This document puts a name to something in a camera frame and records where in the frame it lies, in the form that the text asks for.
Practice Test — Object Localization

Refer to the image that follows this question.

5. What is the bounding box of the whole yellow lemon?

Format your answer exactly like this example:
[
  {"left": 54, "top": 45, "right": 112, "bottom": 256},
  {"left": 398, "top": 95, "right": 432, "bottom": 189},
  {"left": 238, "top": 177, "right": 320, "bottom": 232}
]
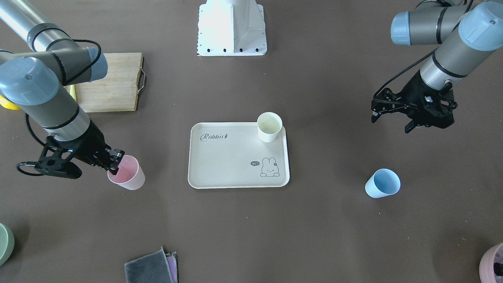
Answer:
[{"left": 0, "top": 96, "right": 20, "bottom": 110}]

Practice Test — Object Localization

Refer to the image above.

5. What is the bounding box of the grey folded cloth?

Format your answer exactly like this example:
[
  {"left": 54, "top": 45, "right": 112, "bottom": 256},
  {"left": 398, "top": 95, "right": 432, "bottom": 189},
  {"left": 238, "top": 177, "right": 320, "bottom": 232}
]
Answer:
[{"left": 124, "top": 248, "right": 178, "bottom": 283}]

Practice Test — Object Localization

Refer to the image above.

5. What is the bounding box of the green bowl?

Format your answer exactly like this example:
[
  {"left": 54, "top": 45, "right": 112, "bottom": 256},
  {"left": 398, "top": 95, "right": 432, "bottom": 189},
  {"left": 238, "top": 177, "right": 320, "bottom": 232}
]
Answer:
[{"left": 0, "top": 223, "right": 15, "bottom": 266}]

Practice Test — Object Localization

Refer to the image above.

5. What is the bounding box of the pink bowl with ice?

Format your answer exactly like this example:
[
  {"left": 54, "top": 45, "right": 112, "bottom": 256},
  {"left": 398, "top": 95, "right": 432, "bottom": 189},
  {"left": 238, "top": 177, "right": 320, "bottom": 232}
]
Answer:
[{"left": 479, "top": 243, "right": 503, "bottom": 283}]

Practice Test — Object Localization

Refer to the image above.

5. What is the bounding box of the pink cup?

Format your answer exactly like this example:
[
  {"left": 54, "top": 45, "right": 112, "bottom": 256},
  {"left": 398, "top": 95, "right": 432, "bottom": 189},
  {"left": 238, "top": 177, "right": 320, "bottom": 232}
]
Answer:
[{"left": 107, "top": 155, "right": 145, "bottom": 190}]

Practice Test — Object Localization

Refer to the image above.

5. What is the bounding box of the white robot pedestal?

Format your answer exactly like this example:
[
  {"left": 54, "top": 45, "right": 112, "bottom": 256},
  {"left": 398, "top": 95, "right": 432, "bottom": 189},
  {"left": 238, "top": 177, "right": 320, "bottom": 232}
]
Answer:
[{"left": 196, "top": 0, "right": 268, "bottom": 56}]

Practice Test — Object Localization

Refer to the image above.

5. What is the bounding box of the wooden cutting board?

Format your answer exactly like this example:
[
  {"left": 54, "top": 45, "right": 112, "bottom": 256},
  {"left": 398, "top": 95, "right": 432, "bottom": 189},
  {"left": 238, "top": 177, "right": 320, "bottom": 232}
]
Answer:
[{"left": 75, "top": 53, "right": 145, "bottom": 113}]

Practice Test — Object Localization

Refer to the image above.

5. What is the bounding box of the yellow plastic knife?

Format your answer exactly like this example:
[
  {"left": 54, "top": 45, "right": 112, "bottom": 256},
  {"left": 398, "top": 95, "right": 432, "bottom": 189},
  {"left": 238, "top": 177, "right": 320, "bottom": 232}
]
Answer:
[{"left": 69, "top": 85, "right": 77, "bottom": 101}]

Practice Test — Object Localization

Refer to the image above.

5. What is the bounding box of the blue cup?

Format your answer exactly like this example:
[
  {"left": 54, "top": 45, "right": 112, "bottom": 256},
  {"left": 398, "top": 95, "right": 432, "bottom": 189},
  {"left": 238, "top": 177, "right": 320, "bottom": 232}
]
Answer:
[{"left": 365, "top": 168, "right": 401, "bottom": 198}]

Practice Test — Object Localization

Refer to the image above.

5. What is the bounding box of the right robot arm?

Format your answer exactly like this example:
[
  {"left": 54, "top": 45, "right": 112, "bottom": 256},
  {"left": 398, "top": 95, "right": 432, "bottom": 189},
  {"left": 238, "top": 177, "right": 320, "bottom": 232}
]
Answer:
[{"left": 0, "top": 0, "right": 125, "bottom": 179}]

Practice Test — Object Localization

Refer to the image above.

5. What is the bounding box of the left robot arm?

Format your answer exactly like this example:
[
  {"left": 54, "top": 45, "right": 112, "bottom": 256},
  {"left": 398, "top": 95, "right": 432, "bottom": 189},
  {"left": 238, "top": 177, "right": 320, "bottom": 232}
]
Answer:
[{"left": 371, "top": 0, "right": 503, "bottom": 134}]

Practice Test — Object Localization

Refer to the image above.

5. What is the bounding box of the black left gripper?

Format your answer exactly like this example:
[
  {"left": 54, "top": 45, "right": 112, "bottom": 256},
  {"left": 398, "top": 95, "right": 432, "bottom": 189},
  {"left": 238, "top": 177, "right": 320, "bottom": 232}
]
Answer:
[{"left": 371, "top": 72, "right": 457, "bottom": 134}]

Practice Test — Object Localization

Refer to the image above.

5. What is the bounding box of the cream cup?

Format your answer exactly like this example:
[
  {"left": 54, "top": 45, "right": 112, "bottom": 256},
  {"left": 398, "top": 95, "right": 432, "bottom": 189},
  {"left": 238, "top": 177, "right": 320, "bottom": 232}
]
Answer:
[{"left": 257, "top": 112, "right": 283, "bottom": 143}]

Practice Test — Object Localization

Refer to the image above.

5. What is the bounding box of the beige rabbit tray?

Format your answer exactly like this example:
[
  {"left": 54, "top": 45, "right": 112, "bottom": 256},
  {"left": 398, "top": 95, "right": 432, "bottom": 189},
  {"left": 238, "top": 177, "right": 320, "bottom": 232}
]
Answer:
[{"left": 187, "top": 122, "right": 290, "bottom": 189}]

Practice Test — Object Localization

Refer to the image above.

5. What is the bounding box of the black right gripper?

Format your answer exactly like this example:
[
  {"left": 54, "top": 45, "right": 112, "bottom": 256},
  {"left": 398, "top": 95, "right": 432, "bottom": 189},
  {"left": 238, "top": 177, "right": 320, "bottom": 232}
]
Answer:
[{"left": 17, "top": 121, "right": 125, "bottom": 179}]

